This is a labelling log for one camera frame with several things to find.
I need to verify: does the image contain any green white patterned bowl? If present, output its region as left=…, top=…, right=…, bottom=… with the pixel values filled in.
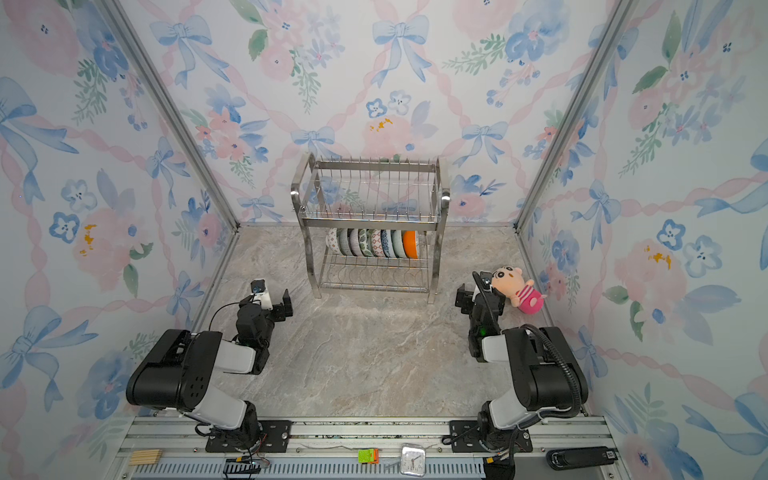
left=325, top=228, right=342, bottom=255

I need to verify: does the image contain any dark blue flower bowl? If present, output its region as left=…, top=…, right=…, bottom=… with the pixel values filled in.
left=337, top=228, right=353, bottom=256

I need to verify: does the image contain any white orange bowl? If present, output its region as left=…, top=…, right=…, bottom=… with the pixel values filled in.
left=402, top=231, right=420, bottom=260

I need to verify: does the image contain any pink purple glass bowl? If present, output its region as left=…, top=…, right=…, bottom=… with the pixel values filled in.
left=348, top=228, right=363, bottom=257

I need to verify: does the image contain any pale green bowl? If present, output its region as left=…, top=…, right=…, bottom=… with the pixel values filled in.
left=391, top=230, right=407, bottom=259

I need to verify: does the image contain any blue mesh pattern bowl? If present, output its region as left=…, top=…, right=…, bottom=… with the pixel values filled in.
left=369, top=229, right=386, bottom=258

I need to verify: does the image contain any blue white patterned bowl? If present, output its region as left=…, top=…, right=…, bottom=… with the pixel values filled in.
left=380, top=229, right=396, bottom=258

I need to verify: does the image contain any stainless steel dish rack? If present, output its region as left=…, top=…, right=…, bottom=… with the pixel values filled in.
left=290, top=153, right=451, bottom=303

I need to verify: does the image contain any green leaf pattern bowl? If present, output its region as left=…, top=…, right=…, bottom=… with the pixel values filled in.
left=358, top=228, right=374, bottom=257

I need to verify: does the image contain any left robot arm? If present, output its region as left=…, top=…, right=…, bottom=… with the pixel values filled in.
left=126, top=279, right=293, bottom=452

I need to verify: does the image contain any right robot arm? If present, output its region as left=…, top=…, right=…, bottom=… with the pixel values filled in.
left=455, top=284, right=588, bottom=452

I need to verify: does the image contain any plush doll pink shirt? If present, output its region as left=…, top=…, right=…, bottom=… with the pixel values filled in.
left=491, top=266, right=546, bottom=315

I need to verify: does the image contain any small silver alarm clock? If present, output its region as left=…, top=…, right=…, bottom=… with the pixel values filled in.
left=399, top=444, right=427, bottom=477

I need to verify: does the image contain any green orange small block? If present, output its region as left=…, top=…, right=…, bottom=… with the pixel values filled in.
left=357, top=448, right=380, bottom=464

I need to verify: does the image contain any black stapler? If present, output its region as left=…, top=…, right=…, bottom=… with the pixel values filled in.
left=545, top=446, right=618, bottom=471

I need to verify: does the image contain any wooden block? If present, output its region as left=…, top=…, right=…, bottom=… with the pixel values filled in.
left=129, top=449, right=163, bottom=466

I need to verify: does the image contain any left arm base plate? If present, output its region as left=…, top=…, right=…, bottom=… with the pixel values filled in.
left=205, top=419, right=293, bottom=453

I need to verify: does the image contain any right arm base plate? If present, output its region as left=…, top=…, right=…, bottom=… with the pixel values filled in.
left=441, top=420, right=533, bottom=454

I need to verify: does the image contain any black connector with wires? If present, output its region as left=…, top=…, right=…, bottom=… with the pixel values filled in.
left=222, top=457, right=262, bottom=480

